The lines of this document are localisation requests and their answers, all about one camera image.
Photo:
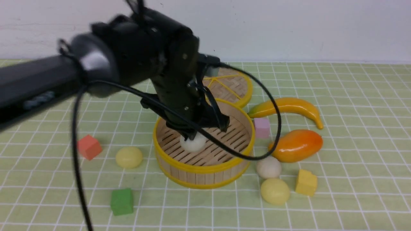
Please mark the white bun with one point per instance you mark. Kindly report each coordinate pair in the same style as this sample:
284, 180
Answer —
194, 145
269, 168

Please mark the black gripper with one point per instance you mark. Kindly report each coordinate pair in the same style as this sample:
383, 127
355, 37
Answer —
179, 85

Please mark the bamboo steamer tray yellow rim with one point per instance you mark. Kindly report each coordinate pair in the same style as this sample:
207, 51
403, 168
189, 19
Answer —
212, 167

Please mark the green foam cube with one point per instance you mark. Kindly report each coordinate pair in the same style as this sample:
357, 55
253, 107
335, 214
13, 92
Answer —
122, 202

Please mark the yellow toy banana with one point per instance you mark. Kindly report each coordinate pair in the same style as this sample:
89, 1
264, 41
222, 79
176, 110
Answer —
288, 105

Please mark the yellow foam block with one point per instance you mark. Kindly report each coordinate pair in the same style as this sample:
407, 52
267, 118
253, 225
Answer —
306, 183

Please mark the red foam cube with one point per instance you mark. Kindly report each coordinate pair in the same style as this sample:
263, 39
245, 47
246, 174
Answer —
89, 147

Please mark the orange toy mango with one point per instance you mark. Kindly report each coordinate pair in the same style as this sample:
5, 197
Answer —
297, 145

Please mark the white bun front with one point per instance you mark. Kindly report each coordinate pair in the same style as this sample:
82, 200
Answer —
194, 145

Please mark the green checkered tablecloth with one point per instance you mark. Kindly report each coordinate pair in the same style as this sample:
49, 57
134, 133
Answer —
363, 170

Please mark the pink foam cube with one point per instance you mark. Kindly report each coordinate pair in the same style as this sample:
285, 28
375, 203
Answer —
262, 127

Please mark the yellow bun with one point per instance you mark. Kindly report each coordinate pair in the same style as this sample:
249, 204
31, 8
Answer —
129, 157
275, 191

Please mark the bamboo steamer lid yellow rim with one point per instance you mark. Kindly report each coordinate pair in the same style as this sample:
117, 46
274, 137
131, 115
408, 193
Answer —
230, 85

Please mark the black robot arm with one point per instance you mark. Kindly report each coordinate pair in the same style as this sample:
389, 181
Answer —
128, 50

